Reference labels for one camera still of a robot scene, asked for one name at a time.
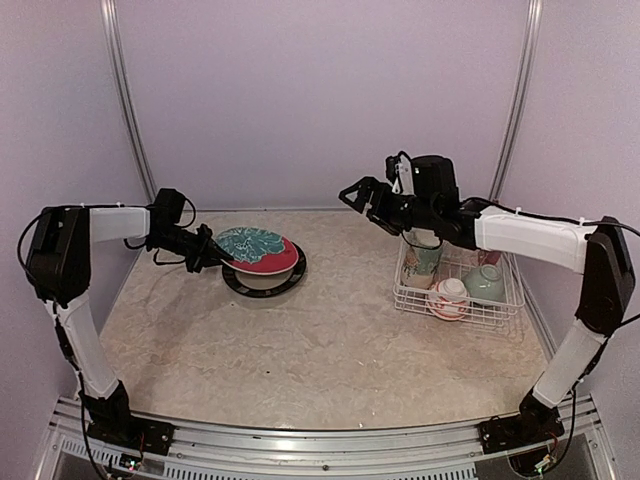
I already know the left aluminium post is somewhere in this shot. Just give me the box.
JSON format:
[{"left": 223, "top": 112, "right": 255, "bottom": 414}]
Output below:
[{"left": 100, "top": 0, "right": 157, "bottom": 201}]

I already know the red teal floral plate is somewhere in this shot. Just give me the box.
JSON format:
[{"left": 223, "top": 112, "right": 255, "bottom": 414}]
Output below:
[{"left": 215, "top": 226, "right": 301, "bottom": 276}]

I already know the light green bowl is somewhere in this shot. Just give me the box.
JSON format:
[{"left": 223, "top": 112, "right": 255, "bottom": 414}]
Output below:
[{"left": 462, "top": 264, "right": 506, "bottom": 303}]

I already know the white wire dish rack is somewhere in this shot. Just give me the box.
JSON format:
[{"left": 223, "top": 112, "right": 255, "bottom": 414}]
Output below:
[{"left": 392, "top": 240, "right": 524, "bottom": 328}]

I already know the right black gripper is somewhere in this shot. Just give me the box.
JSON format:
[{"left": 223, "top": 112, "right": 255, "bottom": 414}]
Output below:
[{"left": 340, "top": 175, "right": 439, "bottom": 235}]

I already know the black striped rim plate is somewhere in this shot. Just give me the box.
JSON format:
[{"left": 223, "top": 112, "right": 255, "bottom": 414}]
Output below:
[{"left": 222, "top": 243, "right": 307, "bottom": 299}]

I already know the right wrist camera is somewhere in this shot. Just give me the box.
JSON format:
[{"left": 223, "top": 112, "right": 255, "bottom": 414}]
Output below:
[{"left": 385, "top": 150, "right": 414, "bottom": 195}]

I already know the red polka dot plate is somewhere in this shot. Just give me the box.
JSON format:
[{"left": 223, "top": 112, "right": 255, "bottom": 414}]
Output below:
[{"left": 478, "top": 250, "right": 502, "bottom": 266}]

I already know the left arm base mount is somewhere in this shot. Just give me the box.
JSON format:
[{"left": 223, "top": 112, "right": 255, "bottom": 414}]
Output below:
[{"left": 84, "top": 392, "right": 175, "bottom": 456}]

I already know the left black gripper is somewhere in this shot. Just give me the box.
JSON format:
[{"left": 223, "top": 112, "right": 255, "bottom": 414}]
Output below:
[{"left": 149, "top": 223, "right": 234, "bottom": 272}]

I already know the teal floral cup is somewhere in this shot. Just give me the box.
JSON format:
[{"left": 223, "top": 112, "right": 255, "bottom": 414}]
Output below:
[{"left": 400, "top": 229, "right": 443, "bottom": 290}]

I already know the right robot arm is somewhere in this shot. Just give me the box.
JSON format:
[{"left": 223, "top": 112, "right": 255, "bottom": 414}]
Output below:
[{"left": 338, "top": 152, "right": 638, "bottom": 453}]

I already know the aluminium front rail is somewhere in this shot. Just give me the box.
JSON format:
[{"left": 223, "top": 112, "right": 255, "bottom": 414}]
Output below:
[{"left": 37, "top": 397, "right": 614, "bottom": 480}]

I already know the red white small bowl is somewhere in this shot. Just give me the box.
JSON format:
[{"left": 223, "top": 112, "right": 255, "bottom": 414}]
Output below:
[{"left": 427, "top": 278, "right": 470, "bottom": 322}]

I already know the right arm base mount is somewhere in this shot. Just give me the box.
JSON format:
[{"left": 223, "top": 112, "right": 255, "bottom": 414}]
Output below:
[{"left": 477, "top": 396, "right": 565, "bottom": 454}]

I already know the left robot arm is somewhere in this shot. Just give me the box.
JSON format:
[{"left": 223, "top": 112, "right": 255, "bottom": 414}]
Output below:
[{"left": 17, "top": 188, "right": 232, "bottom": 454}]

